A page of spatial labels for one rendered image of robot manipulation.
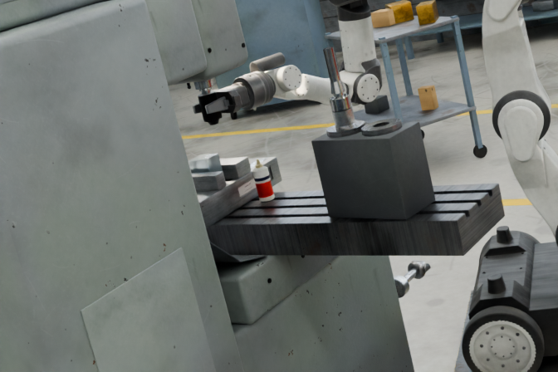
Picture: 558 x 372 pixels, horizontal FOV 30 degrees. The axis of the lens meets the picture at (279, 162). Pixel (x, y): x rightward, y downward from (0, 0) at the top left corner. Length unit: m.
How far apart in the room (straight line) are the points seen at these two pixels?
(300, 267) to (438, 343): 1.43
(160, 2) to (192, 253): 0.56
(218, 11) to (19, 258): 0.91
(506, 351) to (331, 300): 0.46
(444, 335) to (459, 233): 1.80
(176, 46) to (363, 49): 0.68
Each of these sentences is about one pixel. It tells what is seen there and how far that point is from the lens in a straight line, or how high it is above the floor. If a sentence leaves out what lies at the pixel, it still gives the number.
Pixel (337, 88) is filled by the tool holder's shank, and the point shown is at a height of 1.25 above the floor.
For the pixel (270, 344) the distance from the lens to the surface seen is 2.51.
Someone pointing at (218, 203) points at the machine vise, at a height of 1.00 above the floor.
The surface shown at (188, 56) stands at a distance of 2.37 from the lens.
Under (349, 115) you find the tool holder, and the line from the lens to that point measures 2.33.
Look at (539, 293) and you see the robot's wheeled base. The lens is 2.77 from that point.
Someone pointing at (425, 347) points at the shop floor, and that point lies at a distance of 3.93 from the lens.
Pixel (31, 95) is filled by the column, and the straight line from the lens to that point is 1.89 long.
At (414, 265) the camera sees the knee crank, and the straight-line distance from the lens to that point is 3.14.
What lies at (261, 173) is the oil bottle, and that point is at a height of 1.03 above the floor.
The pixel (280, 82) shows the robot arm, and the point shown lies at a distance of 2.68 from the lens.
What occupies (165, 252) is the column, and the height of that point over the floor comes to 1.06.
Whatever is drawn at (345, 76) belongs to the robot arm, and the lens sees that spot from 2.87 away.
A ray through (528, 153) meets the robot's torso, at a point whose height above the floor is 0.94.
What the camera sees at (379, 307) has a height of 0.54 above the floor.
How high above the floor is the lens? 1.67
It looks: 14 degrees down
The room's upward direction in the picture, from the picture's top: 14 degrees counter-clockwise
